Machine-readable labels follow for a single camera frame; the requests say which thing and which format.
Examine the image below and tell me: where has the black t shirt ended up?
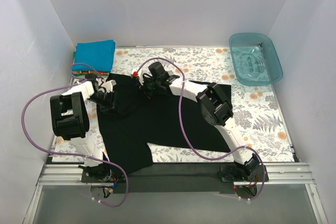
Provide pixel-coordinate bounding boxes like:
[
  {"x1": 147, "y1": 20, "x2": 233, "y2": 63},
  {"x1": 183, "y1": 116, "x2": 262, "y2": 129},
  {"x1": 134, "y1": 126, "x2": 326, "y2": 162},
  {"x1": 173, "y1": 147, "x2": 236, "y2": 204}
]
[{"x1": 97, "y1": 73, "x2": 230, "y2": 176}]

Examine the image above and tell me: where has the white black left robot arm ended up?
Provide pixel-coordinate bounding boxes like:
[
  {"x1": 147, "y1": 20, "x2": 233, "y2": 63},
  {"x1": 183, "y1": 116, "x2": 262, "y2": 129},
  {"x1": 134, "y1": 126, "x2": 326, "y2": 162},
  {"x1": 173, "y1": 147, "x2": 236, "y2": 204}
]
[{"x1": 50, "y1": 73, "x2": 116, "y2": 182}]

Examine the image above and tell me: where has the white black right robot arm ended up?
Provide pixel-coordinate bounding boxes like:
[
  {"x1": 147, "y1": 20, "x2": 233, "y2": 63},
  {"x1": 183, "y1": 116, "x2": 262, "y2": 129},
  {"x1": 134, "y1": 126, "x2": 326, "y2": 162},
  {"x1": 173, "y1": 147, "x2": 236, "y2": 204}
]
[{"x1": 131, "y1": 57, "x2": 266, "y2": 183}]

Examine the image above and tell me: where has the teal plastic bin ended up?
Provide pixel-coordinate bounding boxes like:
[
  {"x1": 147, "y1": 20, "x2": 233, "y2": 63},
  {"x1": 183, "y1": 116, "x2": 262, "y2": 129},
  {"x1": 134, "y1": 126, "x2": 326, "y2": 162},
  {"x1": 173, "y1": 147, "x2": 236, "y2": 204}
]
[{"x1": 229, "y1": 33, "x2": 283, "y2": 86}]

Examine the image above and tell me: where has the floral table mat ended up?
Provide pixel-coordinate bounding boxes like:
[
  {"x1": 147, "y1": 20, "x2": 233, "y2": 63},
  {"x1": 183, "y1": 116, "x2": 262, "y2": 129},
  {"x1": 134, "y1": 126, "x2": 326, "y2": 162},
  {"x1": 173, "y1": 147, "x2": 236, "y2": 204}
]
[{"x1": 52, "y1": 47, "x2": 295, "y2": 163}]

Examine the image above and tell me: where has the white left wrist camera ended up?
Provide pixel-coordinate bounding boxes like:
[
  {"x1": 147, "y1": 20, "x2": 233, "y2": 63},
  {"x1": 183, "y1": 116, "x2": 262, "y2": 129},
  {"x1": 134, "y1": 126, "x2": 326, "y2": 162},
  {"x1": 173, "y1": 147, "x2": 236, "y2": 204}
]
[{"x1": 99, "y1": 80, "x2": 117, "y2": 93}]

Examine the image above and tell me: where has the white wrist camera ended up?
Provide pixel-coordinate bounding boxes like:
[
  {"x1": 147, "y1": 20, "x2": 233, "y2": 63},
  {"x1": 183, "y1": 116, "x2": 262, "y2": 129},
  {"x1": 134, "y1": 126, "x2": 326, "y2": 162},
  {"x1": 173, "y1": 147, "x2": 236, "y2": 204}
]
[
  {"x1": 131, "y1": 70, "x2": 143, "y2": 82},
  {"x1": 99, "y1": 80, "x2": 117, "y2": 93}
]

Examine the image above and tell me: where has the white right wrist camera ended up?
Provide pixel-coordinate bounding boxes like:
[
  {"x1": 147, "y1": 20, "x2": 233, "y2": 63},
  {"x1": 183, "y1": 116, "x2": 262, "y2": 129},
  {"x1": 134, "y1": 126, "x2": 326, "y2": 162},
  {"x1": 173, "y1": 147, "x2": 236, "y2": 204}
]
[{"x1": 131, "y1": 70, "x2": 143, "y2": 82}]

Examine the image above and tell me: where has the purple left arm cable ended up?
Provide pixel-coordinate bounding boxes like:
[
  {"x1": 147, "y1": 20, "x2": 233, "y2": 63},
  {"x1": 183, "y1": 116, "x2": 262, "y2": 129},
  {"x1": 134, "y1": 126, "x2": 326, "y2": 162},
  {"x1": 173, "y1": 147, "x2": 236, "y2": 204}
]
[{"x1": 21, "y1": 62, "x2": 129, "y2": 207}]

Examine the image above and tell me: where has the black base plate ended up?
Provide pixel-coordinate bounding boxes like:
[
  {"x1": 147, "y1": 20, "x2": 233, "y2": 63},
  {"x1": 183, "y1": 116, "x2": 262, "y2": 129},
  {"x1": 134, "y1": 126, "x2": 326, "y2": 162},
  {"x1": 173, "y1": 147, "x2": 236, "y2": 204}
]
[{"x1": 81, "y1": 162, "x2": 269, "y2": 195}]

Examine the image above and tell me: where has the aluminium frame rail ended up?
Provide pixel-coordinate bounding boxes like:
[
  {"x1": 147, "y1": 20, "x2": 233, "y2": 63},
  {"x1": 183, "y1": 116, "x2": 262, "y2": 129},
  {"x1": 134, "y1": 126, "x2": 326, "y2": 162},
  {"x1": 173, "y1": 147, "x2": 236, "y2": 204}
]
[{"x1": 24, "y1": 161, "x2": 327, "y2": 223}]

